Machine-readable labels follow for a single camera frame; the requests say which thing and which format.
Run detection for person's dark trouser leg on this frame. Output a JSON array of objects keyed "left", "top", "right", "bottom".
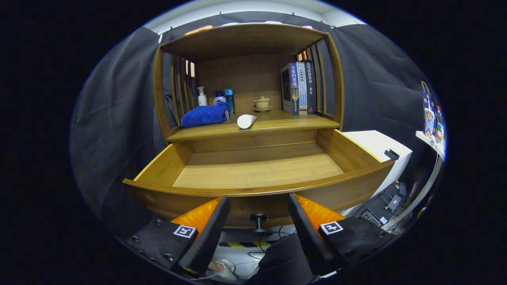
[{"left": 246, "top": 234, "right": 317, "bottom": 285}]

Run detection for grey book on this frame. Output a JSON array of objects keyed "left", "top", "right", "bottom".
[{"left": 295, "top": 61, "right": 308, "bottom": 115}]

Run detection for wooden cabinet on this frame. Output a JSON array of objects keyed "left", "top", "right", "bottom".
[{"left": 152, "top": 23, "right": 345, "bottom": 143}]

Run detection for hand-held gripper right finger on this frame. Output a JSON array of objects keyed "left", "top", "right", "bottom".
[{"left": 288, "top": 193, "right": 396, "bottom": 277}]

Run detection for person's white shoe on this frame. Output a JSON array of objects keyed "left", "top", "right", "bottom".
[{"left": 208, "top": 259, "right": 237, "bottom": 281}]

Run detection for blue folded towel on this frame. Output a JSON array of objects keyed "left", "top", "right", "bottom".
[{"left": 181, "top": 102, "right": 232, "bottom": 127}]

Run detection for white side table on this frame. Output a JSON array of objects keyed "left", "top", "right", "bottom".
[{"left": 384, "top": 131, "right": 447, "bottom": 230}]

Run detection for white box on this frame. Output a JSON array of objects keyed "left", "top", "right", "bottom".
[{"left": 341, "top": 130, "right": 413, "bottom": 218}]

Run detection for black book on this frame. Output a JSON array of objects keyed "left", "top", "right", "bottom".
[{"left": 303, "top": 59, "right": 316, "bottom": 115}]

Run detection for beige lidded teacup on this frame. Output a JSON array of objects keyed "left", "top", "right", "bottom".
[{"left": 253, "top": 95, "right": 273, "bottom": 112}]

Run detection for blue dotted gift bag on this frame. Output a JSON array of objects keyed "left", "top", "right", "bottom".
[{"left": 421, "top": 81, "right": 436, "bottom": 137}]

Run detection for black floor cables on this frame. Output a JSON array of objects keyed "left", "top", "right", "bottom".
[{"left": 246, "top": 226, "right": 295, "bottom": 262}]

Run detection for black computer tower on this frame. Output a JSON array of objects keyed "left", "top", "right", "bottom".
[{"left": 358, "top": 182, "right": 408, "bottom": 228}]

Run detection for wooden drawer with black knob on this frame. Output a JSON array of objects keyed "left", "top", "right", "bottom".
[{"left": 123, "top": 128, "right": 396, "bottom": 234}]

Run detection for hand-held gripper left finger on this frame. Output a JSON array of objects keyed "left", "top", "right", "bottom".
[{"left": 123, "top": 196, "right": 231, "bottom": 277}]

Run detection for white green tube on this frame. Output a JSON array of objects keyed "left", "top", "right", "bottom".
[{"left": 237, "top": 114, "right": 258, "bottom": 129}]

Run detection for wooden countertop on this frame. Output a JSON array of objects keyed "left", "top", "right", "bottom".
[{"left": 166, "top": 109, "right": 341, "bottom": 142}]

